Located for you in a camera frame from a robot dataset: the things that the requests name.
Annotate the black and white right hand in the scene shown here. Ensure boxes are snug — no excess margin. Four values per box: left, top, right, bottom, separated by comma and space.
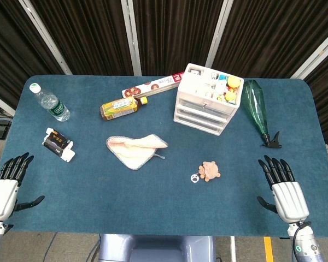
256, 154, 310, 222

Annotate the black and white left hand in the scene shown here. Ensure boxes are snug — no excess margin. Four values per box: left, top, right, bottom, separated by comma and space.
0, 152, 46, 221

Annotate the small tan plush keychain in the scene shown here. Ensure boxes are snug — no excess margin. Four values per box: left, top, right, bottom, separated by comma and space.
190, 160, 221, 184

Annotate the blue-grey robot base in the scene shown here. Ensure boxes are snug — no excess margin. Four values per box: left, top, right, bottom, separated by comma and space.
98, 233, 216, 262

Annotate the white drawer organizer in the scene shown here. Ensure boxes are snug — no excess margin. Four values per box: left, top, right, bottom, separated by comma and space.
173, 63, 245, 136

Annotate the long plastic wrap box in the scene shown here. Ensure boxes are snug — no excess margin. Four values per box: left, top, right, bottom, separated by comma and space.
121, 71, 185, 99

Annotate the black and white small carton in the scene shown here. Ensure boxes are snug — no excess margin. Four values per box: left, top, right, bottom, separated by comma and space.
42, 127, 76, 163

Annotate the green spray bottle black trigger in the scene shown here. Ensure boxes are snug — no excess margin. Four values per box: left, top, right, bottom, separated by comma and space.
241, 79, 283, 149

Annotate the clear water bottle green label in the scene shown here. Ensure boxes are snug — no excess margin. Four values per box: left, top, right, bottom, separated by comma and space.
29, 82, 71, 122

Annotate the blue felt table cover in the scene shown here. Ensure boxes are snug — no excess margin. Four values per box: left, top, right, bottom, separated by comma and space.
0, 75, 328, 239

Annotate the pink dishcloth grey edge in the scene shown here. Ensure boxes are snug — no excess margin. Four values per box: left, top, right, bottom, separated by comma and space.
106, 134, 169, 171

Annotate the tea bottle yellow label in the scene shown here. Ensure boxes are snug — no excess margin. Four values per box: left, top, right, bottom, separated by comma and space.
99, 96, 149, 122

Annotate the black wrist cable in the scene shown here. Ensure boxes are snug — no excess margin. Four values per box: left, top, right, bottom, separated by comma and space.
292, 221, 312, 262

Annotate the white partition post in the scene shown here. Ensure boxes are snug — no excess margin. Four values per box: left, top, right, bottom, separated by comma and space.
0, 90, 16, 117
18, 0, 73, 75
291, 26, 328, 80
121, 0, 142, 76
204, 0, 233, 68

